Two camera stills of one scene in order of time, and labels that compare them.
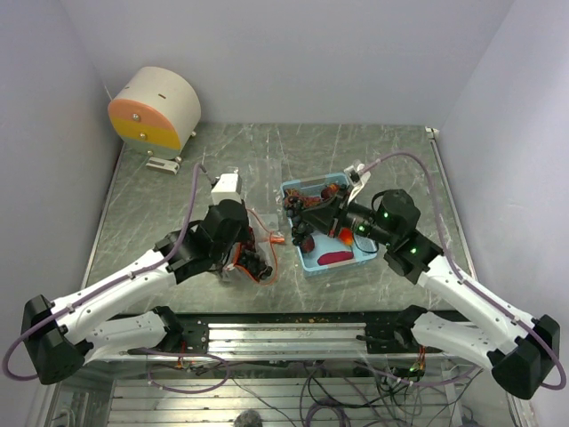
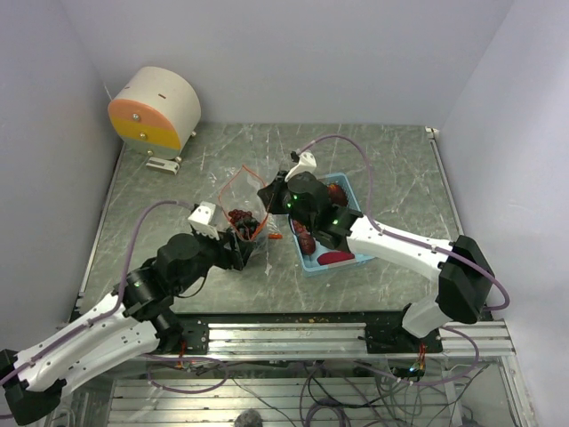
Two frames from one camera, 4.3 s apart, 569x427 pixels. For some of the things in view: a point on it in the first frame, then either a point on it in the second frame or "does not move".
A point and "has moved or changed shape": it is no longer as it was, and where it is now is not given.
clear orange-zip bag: [255, 257] has moved or changed shape
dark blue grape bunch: [300, 226] has moved or changed shape
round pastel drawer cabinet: [156, 112] does not move
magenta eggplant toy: [335, 256] does not move
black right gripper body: [356, 218] to [280, 202]
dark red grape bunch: [252, 261] has moved or changed shape
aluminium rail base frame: [284, 369] does not move
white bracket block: [164, 165] does not move
